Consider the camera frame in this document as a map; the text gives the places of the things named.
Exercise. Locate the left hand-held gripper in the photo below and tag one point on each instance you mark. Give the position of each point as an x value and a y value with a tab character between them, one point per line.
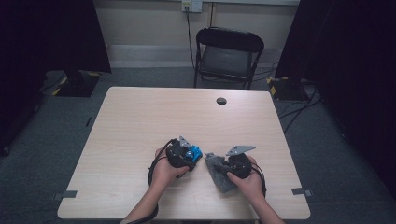
177	157

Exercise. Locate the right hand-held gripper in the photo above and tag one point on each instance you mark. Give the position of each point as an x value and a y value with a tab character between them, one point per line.
239	166

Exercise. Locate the grey fuzzy cloth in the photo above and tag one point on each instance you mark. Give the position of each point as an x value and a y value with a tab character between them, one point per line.
219	174

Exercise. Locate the person's left hand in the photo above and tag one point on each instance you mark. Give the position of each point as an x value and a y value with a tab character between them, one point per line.
166	175

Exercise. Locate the person's right hand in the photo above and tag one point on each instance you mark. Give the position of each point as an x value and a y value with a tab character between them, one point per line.
249	186

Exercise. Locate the grey tape strip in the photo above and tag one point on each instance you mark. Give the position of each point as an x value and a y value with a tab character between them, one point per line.
300	191
67	194

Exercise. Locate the black stand base yellow tape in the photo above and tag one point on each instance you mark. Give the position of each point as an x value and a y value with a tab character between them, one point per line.
288	90

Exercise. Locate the black folding chair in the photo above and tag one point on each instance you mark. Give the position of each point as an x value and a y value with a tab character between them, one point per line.
225	60

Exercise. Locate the black curtain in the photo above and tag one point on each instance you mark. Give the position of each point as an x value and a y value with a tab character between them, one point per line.
351	62
37	62

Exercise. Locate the white wall outlet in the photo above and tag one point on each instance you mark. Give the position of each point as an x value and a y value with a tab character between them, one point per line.
192	5

